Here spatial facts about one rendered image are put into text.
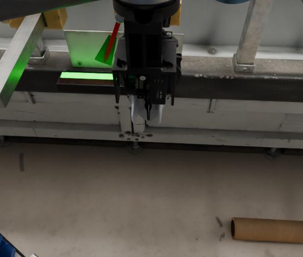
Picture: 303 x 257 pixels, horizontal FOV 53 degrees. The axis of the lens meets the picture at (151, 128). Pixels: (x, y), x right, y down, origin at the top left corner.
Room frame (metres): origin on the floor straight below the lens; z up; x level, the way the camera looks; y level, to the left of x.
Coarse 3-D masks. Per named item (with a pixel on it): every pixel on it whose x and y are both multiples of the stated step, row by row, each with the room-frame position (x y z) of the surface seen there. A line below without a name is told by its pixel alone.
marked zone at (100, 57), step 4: (108, 36) 0.57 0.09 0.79; (108, 40) 0.57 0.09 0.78; (104, 44) 0.57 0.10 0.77; (104, 48) 0.57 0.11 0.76; (112, 48) 0.57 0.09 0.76; (100, 52) 0.58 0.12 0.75; (104, 52) 0.57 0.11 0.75; (112, 52) 0.57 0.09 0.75; (96, 56) 0.58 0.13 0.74; (100, 56) 0.58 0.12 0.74; (112, 56) 0.57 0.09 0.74; (100, 60) 0.58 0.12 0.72; (108, 60) 0.57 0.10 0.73; (112, 60) 0.57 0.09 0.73; (108, 64) 0.57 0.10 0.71
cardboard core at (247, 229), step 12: (240, 228) 0.42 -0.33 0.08; (252, 228) 0.42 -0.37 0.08; (264, 228) 0.42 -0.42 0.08; (276, 228) 0.42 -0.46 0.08; (288, 228) 0.42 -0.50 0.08; (300, 228) 0.42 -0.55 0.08; (264, 240) 0.39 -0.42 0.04; (276, 240) 0.39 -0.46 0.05; (288, 240) 0.39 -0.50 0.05; (300, 240) 0.38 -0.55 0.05
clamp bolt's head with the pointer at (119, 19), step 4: (116, 16) 0.55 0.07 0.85; (120, 16) 0.55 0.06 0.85; (120, 20) 0.55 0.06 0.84; (116, 24) 0.57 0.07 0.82; (116, 28) 0.57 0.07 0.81; (116, 32) 0.57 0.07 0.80; (112, 36) 0.57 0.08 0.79; (112, 40) 0.57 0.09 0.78; (108, 44) 0.57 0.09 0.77; (112, 44) 0.57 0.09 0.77; (108, 48) 0.57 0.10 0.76; (108, 52) 0.57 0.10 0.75; (104, 56) 0.57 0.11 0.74; (108, 56) 0.57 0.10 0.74; (104, 60) 0.57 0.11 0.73
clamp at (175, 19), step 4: (180, 0) 0.58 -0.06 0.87; (180, 4) 0.57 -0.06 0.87; (180, 8) 0.57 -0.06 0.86; (176, 12) 0.57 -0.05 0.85; (180, 12) 0.57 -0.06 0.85; (172, 16) 0.57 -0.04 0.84; (176, 16) 0.57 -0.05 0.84; (172, 20) 0.57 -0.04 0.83; (176, 20) 0.57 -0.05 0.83; (172, 24) 0.57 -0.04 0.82; (176, 24) 0.57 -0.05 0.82
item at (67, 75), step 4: (68, 72) 0.56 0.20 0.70; (72, 72) 0.56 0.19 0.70; (64, 76) 0.54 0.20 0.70; (68, 76) 0.54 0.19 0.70; (72, 76) 0.54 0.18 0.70; (76, 76) 0.54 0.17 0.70; (80, 76) 0.54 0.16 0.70; (84, 76) 0.54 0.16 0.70; (88, 76) 0.54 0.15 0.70; (92, 76) 0.54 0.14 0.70; (96, 76) 0.54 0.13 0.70; (100, 76) 0.54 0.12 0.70; (104, 76) 0.54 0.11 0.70; (108, 76) 0.54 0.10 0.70; (112, 76) 0.54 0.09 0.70
